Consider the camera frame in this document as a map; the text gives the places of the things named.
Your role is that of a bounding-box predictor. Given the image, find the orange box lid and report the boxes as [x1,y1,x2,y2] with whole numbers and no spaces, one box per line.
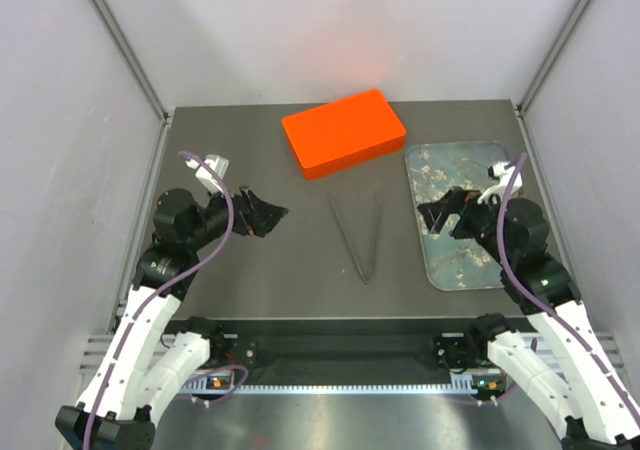
[282,89,407,159]

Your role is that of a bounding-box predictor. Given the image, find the aluminium frame rail front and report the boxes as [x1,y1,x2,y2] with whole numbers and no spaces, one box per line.
[80,332,625,374]

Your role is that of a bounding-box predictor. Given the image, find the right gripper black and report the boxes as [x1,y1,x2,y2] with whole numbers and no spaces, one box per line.
[417,185,514,266]

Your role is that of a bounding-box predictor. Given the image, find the blue floral tray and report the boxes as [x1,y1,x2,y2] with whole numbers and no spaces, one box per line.
[405,141,511,292]

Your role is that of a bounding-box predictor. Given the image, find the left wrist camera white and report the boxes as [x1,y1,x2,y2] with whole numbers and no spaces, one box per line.
[185,154,229,194]

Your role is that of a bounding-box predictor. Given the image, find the orange compartment box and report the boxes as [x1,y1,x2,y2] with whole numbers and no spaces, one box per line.
[296,137,405,181]

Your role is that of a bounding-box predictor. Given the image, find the metal tongs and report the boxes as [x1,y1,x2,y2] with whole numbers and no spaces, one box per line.
[326,189,383,285]

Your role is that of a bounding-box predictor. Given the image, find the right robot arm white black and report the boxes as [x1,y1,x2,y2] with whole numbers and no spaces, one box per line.
[417,187,639,449]

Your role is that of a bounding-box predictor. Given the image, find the grey slotted cable duct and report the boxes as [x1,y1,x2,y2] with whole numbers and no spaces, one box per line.
[177,372,508,397]

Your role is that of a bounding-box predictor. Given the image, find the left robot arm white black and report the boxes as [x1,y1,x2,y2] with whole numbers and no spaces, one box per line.
[55,186,289,449]

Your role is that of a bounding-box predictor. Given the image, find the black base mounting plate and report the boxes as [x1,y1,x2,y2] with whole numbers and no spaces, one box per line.
[213,334,492,371]

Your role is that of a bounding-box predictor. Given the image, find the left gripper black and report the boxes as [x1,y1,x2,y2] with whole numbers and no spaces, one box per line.
[185,179,288,251]

